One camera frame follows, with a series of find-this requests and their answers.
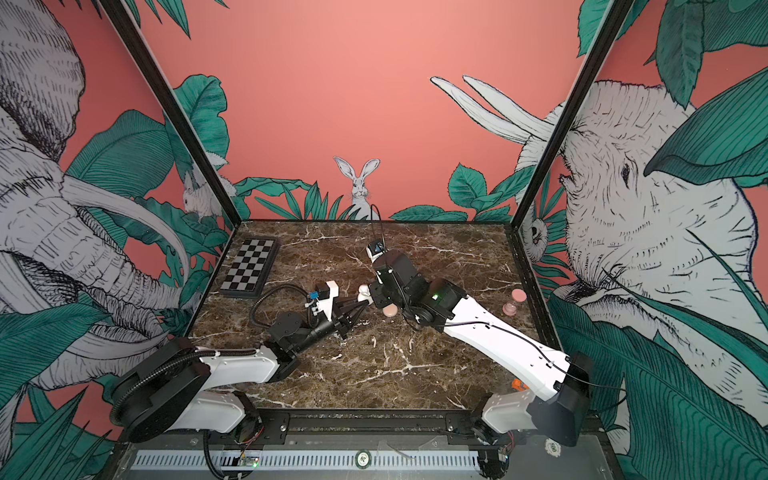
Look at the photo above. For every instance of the white earbuds charging case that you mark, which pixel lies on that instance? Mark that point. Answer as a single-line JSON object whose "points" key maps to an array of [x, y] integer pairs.
{"points": [[364, 294]]}

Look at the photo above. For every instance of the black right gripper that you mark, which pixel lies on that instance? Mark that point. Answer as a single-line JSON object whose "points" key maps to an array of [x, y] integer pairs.
{"points": [[379, 291]]}

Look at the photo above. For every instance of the small orange toy car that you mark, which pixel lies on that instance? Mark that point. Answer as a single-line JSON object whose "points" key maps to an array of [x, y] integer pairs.
{"points": [[518, 385]]}

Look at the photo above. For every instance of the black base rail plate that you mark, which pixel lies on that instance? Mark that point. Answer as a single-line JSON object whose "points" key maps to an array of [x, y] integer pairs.
{"points": [[422, 430]]}

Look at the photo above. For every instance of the black white checkerboard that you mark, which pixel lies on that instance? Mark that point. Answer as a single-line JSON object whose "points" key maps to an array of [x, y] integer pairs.
{"points": [[250, 268]]}

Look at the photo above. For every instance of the pink hourglass timer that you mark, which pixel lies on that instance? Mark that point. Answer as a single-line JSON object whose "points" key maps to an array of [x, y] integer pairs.
{"points": [[512, 306]]}

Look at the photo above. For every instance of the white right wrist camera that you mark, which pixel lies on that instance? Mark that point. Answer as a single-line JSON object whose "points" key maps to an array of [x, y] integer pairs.
{"points": [[375, 249]]}

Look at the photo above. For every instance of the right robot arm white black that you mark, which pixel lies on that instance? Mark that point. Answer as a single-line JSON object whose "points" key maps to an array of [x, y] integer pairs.
{"points": [[557, 397]]}

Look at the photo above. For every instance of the black metal frame post right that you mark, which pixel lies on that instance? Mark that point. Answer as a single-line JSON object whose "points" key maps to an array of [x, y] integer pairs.
{"points": [[609, 28]]}

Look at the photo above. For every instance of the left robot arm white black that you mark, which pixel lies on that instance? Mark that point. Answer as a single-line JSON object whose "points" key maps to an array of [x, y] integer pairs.
{"points": [[179, 386]]}

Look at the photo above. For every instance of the white slotted cable duct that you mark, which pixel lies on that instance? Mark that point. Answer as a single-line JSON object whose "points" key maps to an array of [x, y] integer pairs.
{"points": [[304, 460]]}

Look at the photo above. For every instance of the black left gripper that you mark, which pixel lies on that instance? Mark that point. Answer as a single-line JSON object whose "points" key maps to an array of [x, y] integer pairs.
{"points": [[340, 313]]}

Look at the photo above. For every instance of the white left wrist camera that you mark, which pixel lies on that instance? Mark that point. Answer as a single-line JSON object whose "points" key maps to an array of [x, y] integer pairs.
{"points": [[321, 300]]}

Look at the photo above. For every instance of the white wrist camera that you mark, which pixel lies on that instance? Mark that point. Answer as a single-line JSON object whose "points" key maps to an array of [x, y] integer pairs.
{"points": [[375, 249], [321, 300]]}

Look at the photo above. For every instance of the pink round disc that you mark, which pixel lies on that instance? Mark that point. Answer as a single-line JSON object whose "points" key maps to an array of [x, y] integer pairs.
{"points": [[390, 310]]}

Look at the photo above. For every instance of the black metal frame post left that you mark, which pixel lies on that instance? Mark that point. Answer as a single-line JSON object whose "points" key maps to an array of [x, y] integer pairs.
{"points": [[125, 26]]}

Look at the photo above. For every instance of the black metal frame post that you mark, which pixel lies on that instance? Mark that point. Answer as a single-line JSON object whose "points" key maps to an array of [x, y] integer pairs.
{"points": [[609, 28], [125, 26]]}

